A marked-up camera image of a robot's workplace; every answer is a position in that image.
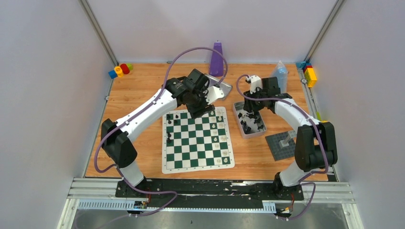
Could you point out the colourful block stack right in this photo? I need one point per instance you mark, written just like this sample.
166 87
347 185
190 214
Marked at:
309 73

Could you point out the green white chess mat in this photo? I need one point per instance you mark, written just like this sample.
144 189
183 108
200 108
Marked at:
192 147

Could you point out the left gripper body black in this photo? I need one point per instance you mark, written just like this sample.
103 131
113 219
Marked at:
198 107

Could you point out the colourful block stack left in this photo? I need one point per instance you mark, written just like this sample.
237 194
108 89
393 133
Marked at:
121 70

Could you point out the grey lego post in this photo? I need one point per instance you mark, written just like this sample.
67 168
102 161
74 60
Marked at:
289 139

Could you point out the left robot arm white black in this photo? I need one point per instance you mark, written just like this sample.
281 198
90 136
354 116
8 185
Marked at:
117 137

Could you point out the grey lego baseplate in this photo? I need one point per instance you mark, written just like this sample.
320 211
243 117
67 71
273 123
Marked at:
277 152

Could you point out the metal tin box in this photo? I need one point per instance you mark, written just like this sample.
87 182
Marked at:
250 124

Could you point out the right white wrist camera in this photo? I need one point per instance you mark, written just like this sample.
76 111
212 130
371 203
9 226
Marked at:
255 83

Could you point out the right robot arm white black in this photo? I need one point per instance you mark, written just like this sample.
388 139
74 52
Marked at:
315 145

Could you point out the metal tin lid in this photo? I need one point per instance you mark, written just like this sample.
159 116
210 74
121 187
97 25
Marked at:
215 81

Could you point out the colourful block stack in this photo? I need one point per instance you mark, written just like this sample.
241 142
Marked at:
121 70
309 73

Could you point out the black pawn on board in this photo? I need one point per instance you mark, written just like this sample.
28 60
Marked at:
169 140

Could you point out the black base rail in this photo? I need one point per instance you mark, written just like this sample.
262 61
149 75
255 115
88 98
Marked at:
204 193

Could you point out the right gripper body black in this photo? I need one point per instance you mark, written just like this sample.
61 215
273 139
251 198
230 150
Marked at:
255 105

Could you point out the purple cone bottle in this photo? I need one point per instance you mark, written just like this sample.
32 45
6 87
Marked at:
216 67

